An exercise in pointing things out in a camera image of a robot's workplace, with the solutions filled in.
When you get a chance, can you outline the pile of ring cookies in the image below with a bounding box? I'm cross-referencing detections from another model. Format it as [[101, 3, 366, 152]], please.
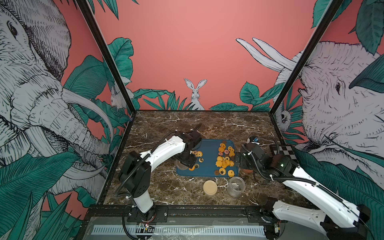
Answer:
[[189, 151, 204, 171]]

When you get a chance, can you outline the pile of yellow cookies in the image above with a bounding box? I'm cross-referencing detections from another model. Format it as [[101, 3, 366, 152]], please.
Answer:
[[214, 140, 238, 178]]

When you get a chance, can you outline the clear glass cookie jar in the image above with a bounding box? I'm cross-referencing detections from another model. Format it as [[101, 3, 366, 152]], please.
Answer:
[[227, 177, 246, 198]]

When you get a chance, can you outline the beige jar lid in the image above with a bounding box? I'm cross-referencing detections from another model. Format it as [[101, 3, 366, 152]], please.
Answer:
[[203, 180, 218, 196]]

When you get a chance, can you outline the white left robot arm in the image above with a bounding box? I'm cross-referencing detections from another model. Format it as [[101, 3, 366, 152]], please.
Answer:
[[114, 130, 202, 214]]

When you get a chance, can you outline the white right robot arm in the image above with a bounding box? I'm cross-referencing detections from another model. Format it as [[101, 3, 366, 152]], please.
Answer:
[[239, 142, 373, 240]]

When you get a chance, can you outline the teal rectangular tray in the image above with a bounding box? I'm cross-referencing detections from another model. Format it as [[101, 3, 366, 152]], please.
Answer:
[[177, 139, 239, 178]]

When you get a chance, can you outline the black white checkerboard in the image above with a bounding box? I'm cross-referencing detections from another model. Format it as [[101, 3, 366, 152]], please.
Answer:
[[270, 145, 299, 163]]

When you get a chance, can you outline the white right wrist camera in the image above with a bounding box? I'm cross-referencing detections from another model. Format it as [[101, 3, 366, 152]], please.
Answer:
[[247, 136, 260, 145]]

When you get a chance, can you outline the white slotted cable duct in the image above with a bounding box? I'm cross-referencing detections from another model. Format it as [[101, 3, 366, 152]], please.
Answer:
[[89, 224, 268, 237]]

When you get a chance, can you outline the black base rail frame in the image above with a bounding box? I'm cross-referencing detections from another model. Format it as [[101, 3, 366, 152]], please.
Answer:
[[80, 204, 331, 240]]

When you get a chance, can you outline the black cage frame post right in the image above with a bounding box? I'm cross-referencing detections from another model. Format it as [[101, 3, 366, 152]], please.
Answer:
[[269, 0, 344, 116]]

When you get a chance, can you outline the black cage frame post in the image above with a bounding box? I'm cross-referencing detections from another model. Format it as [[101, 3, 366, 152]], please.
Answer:
[[76, 0, 136, 115], [269, 0, 344, 116]]

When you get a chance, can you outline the black cage frame post left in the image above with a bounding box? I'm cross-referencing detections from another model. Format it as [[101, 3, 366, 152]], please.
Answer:
[[76, 0, 136, 115]]

